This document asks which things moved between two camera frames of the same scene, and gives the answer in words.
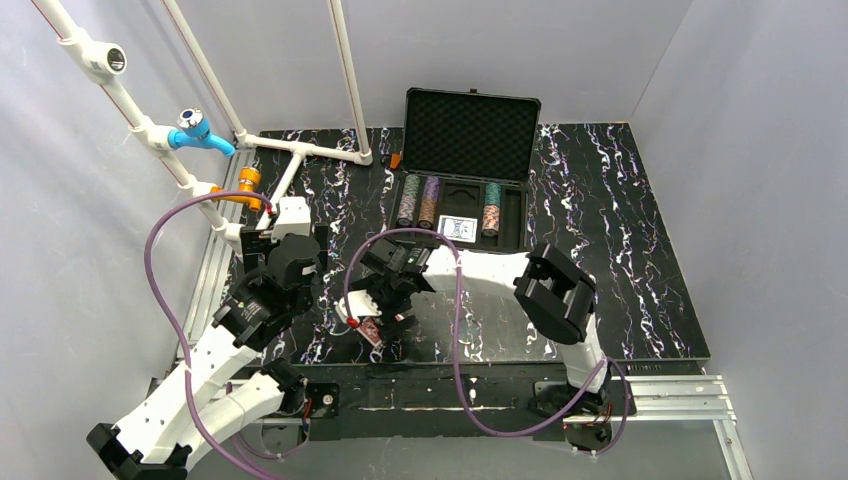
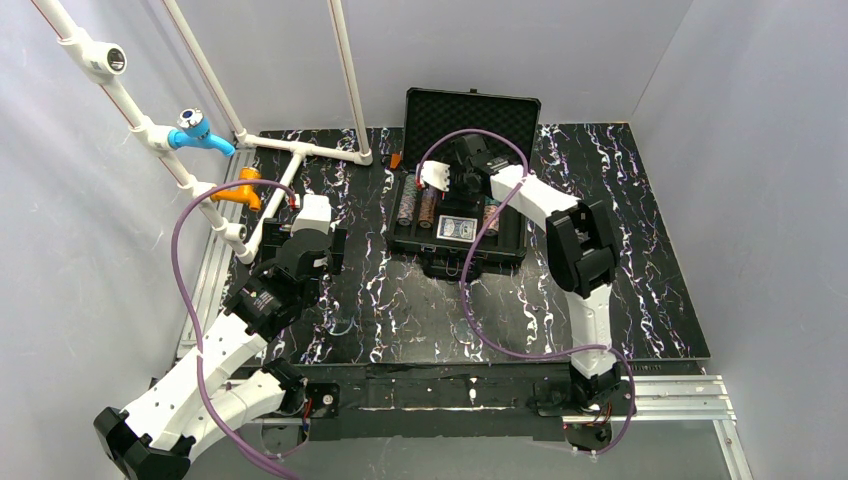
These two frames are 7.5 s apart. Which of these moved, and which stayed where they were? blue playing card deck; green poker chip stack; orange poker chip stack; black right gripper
Moved: black right gripper
Stayed: blue playing card deck; orange poker chip stack; green poker chip stack
